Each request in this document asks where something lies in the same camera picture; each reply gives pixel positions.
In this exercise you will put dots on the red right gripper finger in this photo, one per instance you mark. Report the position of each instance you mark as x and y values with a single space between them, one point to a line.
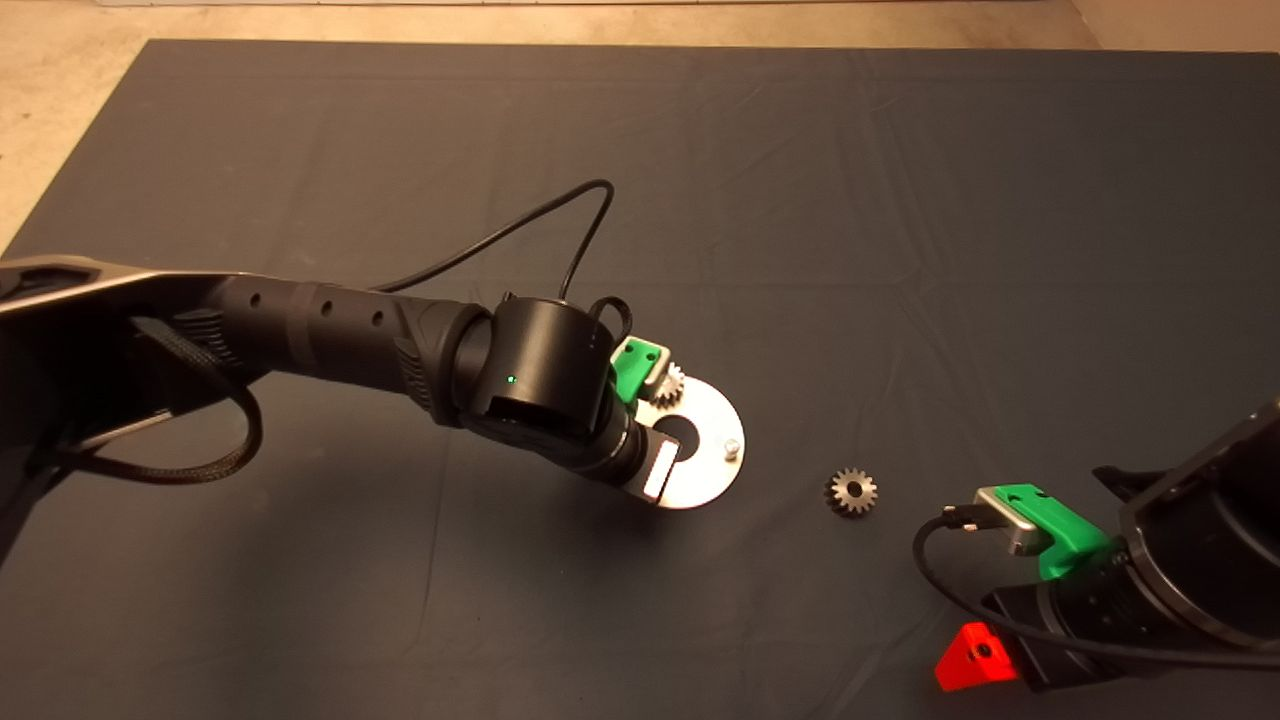
975 662

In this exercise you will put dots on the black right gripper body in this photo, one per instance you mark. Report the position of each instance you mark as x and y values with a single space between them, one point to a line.
1080 630

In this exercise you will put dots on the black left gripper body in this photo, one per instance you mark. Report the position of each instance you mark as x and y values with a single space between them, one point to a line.
650 470

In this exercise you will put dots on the small steel planetary gear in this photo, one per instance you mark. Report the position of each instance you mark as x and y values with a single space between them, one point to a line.
675 385
840 495

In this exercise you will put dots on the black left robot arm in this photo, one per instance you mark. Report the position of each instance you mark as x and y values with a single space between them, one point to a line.
330 330

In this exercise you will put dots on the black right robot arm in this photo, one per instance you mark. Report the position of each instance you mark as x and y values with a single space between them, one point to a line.
1220 520

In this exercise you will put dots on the round metal carrier plate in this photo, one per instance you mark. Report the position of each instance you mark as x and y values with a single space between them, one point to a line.
710 420

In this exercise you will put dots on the dark grey table cloth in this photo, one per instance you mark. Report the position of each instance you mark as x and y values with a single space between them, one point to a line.
900 250

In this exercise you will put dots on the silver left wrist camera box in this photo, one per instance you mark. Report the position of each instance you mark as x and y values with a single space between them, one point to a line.
657 388

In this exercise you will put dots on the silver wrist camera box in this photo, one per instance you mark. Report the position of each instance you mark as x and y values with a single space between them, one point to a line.
657 388
1015 522

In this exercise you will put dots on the green right camera mount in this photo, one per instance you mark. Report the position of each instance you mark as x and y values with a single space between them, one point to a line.
1072 538

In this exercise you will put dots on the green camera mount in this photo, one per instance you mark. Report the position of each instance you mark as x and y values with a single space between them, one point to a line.
635 365
1072 538

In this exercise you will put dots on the green left camera mount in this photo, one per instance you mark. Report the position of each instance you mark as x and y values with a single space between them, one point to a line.
635 365

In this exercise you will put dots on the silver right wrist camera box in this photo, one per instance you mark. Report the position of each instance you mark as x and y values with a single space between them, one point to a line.
1015 522

